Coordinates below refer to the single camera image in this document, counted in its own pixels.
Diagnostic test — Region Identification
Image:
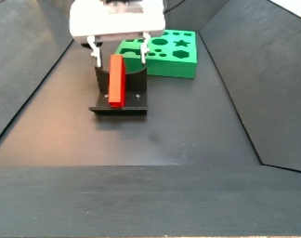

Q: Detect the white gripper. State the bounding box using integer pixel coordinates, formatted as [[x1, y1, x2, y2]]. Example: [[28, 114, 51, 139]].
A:
[[70, 0, 166, 68]]

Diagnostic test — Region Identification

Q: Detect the red double-square block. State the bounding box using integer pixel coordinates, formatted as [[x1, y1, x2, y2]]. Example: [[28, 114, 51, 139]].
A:
[[108, 54, 126, 108]]

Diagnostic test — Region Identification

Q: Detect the green shape-sorter board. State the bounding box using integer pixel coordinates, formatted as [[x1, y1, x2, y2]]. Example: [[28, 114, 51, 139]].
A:
[[115, 30, 198, 79]]

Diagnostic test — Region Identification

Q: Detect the black curved stand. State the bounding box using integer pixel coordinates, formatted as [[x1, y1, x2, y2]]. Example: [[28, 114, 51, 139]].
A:
[[90, 68, 148, 115]]

